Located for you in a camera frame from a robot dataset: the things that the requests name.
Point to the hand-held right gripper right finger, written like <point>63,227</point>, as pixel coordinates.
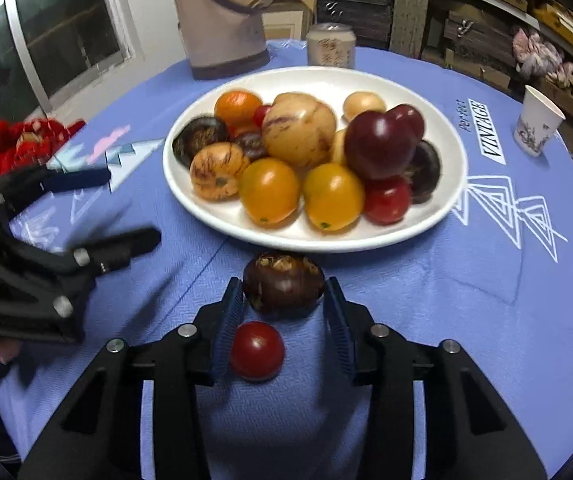
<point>341,330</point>

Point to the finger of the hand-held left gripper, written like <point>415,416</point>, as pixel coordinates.
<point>81,178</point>
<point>116,249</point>

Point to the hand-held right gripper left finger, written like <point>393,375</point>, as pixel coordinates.
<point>229,330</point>

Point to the red cherry tomato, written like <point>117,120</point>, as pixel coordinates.
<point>387,200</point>
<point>262,115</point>
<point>257,351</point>

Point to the dark brown water chestnut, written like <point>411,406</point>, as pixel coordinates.
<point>429,172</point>
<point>284,284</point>
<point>251,146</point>
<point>200,139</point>

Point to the white plate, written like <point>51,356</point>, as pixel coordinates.
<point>286,235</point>

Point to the yellow orange tomato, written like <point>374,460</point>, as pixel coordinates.
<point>269,190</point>
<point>333,196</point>

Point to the orange mandarin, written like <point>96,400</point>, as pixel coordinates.
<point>238,107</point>

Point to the medium tan pepino melon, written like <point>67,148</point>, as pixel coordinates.
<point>337,150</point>

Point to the dark red plum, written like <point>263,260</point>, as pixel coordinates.
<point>411,120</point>
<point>374,147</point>

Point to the large striped pepino melon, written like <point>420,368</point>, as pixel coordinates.
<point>299,130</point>

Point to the person's left hand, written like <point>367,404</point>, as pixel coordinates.
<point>5,351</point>

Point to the red printed bag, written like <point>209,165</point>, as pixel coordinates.
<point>21,140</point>

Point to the blue printed tablecloth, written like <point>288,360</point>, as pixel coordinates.
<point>466,310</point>

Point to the beige thermos flask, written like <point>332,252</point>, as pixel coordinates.
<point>216,25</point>

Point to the cardboard box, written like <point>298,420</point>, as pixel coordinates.
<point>286,20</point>

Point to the white drink can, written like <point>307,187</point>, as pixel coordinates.
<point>330,50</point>

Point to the white printed paper cup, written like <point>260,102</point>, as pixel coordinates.
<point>536,125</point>

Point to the shelf of stacked boards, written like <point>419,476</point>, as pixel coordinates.
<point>366,15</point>

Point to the pink floral cloth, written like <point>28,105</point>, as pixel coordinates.
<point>541,57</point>

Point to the window with white frame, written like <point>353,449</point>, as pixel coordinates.
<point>66,25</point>

